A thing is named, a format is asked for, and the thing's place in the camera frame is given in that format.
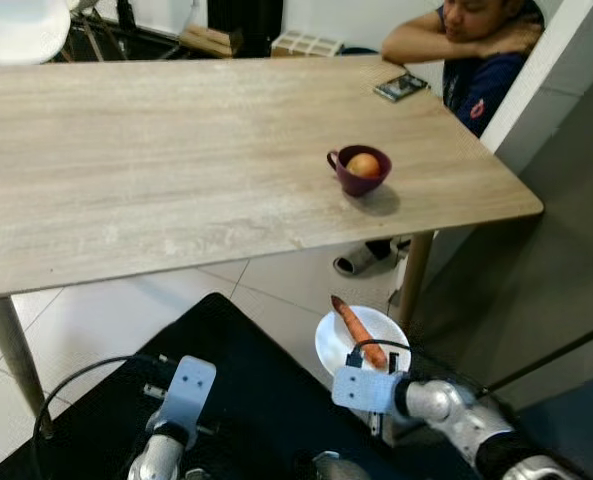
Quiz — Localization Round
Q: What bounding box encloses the white round plate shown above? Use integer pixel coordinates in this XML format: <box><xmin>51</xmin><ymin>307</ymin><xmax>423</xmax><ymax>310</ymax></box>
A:
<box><xmin>315</xmin><ymin>305</ymin><xmax>412</xmax><ymax>376</ymax></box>

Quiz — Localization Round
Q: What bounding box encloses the orange carrot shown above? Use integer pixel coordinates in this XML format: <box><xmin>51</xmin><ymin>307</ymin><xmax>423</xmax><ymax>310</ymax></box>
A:
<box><xmin>331</xmin><ymin>295</ymin><xmax>389</xmax><ymax>371</ymax></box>

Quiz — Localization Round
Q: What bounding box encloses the grey right robot leg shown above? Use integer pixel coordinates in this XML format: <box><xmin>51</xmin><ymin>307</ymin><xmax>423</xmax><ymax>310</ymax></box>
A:
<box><xmin>311</xmin><ymin>452</ymin><xmax>372</xmax><ymax>480</ymax></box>

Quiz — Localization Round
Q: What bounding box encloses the black floor mat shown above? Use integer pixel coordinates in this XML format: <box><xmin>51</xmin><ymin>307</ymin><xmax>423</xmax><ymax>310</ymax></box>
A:
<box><xmin>0</xmin><ymin>293</ymin><xmax>537</xmax><ymax>480</ymax></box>

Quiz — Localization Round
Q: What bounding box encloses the grey house slipper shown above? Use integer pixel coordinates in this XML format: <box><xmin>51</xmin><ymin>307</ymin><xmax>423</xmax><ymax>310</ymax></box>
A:
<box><xmin>333</xmin><ymin>240</ymin><xmax>402</xmax><ymax>278</ymax></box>

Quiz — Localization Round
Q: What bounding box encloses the maroon cup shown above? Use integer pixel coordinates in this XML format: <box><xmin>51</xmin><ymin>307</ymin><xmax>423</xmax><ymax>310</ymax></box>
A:
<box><xmin>326</xmin><ymin>145</ymin><xmax>393</xmax><ymax>198</ymax></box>

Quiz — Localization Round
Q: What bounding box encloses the light wooden table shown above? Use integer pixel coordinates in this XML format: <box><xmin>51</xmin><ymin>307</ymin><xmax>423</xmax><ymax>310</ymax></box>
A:
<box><xmin>0</xmin><ymin>57</ymin><xmax>544</xmax><ymax>421</ymax></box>

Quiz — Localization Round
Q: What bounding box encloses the round orange fruit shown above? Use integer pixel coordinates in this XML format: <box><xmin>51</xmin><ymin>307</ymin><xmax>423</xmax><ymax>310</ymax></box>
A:
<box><xmin>348</xmin><ymin>153</ymin><xmax>382</xmax><ymax>180</ymax></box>

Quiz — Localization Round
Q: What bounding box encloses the black smartphone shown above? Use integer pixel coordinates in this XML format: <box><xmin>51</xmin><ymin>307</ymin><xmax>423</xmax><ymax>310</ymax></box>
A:
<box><xmin>374</xmin><ymin>72</ymin><xmax>429</xmax><ymax>103</ymax></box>

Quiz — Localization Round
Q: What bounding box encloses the person in dark shirt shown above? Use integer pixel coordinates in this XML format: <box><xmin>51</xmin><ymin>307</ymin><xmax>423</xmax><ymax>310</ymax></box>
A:
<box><xmin>361</xmin><ymin>0</ymin><xmax>545</xmax><ymax>261</ymax></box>

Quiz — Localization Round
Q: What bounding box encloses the small wooden box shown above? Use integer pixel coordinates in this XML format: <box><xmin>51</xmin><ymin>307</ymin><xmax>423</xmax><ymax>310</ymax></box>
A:
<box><xmin>179</xmin><ymin>25</ymin><xmax>244</xmax><ymax>58</ymax></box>

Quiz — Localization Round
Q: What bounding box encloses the cardboard box with grid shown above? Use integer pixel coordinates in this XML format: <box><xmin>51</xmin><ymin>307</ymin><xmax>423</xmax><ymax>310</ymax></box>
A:
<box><xmin>271</xmin><ymin>30</ymin><xmax>345</xmax><ymax>58</ymax></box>

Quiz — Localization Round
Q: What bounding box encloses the black cabinet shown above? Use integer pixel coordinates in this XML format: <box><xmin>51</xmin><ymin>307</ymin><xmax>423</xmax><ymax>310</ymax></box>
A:
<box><xmin>206</xmin><ymin>0</ymin><xmax>284</xmax><ymax>56</ymax></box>

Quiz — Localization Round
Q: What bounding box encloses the white plastic chair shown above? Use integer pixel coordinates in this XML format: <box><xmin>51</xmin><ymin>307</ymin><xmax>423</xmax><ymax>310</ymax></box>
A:
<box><xmin>0</xmin><ymin>0</ymin><xmax>72</xmax><ymax>66</ymax></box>

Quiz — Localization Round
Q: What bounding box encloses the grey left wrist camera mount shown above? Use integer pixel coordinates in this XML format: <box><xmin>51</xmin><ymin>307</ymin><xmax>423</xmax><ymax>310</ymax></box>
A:
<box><xmin>159</xmin><ymin>355</ymin><xmax>218</xmax><ymax>446</ymax></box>

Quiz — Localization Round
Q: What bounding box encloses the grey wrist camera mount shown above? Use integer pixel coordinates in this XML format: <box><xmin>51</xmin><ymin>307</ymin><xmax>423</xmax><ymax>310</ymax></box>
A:
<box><xmin>332</xmin><ymin>365</ymin><xmax>399</xmax><ymax>416</ymax></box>
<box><xmin>159</xmin><ymin>355</ymin><xmax>218</xmax><ymax>446</ymax></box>

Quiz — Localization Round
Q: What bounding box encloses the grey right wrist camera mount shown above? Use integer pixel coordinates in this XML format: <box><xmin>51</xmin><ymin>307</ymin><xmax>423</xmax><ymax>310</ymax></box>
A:
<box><xmin>332</xmin><ymin>365</ymin><xmax>399</xmax><ymax>416</ymax></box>

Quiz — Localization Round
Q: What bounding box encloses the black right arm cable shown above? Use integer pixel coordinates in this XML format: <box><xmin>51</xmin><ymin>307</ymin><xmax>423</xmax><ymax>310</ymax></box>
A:
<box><xmin>346</xmin><ymin>340</ymin><xmax>497</xmax><ymax>401</ymax></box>

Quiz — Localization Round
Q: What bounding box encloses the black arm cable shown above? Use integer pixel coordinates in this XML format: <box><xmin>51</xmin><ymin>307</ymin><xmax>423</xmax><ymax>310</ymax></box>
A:
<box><xmin>346</xmin><ymin>340</ymin><xmax>497</xmax><ymax>401</ymax></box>
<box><xmin>33</xmin><ymin>355</ymin><xmax>163</xmax><ymax>480</ymax></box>

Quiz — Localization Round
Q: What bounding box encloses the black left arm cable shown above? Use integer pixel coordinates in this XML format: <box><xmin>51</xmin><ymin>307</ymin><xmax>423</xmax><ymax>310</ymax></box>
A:
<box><xmin>33</xmin><ymin>355</ymin><xmax>163</xmax><ymax>480</ymax></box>

